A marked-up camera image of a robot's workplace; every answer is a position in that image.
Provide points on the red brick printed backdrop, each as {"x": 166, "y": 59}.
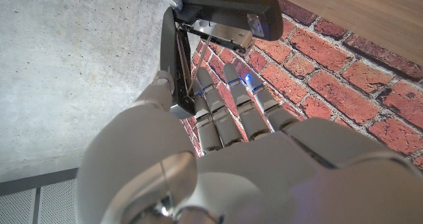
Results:
{"x": 330, "y": 78}

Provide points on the black stapler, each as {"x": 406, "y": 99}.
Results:
{"x": 231, "y": 11}

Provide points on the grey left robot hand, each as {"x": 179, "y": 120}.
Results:
{"x": 264, "y": 174}

